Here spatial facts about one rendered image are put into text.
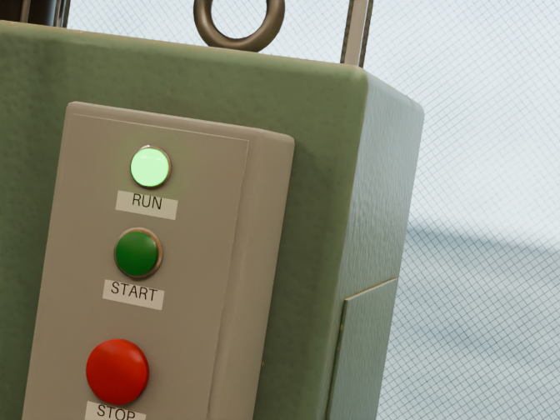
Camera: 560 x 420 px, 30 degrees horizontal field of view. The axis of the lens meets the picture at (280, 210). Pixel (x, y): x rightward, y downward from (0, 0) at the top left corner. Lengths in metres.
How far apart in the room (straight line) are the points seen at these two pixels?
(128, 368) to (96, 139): 0.11
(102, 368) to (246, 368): 0.07
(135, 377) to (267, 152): 0.12
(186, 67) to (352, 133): 0.09
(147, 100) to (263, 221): 0.10
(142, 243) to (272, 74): 0.12
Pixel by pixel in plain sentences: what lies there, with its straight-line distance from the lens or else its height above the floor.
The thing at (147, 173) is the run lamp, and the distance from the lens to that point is 0.48.
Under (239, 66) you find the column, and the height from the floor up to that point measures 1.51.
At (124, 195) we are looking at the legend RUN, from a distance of 0.49.
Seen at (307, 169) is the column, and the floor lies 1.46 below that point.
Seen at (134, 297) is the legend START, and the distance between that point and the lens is 0.49.
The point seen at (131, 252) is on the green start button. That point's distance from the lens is 0.48.
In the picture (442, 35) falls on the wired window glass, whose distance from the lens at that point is 2.01.
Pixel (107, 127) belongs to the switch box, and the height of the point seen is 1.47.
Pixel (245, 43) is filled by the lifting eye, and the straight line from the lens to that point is 0.65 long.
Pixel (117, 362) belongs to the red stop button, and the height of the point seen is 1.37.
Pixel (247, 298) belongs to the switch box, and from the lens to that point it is 0.49.
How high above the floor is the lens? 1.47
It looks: 3 degrees down
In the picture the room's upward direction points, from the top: 9 degrees clockwise
